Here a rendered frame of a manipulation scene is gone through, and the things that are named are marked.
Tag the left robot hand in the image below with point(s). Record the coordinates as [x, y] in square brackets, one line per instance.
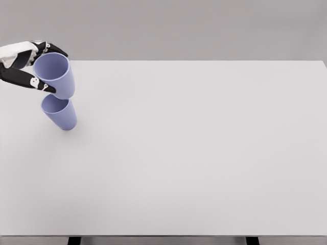
[18, 60]

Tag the lavender blue plastic cup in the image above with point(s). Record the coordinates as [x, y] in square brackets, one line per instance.
[61, 81]
[65, 117]

